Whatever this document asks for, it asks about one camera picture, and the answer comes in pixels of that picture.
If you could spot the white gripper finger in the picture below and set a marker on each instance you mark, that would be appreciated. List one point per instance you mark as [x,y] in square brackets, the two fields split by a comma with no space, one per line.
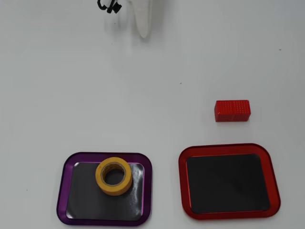
[137,14]
[147,14]

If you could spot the yellow masking tape roll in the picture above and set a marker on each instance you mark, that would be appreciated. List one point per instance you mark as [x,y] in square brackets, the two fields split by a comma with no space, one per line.
[100,177]

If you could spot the red studded block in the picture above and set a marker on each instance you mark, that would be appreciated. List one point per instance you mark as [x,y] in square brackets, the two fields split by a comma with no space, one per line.
[232,111]

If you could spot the red metal tray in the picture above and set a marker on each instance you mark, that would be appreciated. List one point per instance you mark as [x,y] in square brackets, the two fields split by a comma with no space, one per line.
[226,183]

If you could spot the purple metal tray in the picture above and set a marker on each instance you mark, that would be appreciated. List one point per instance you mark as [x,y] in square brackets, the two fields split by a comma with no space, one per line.
[107,210]

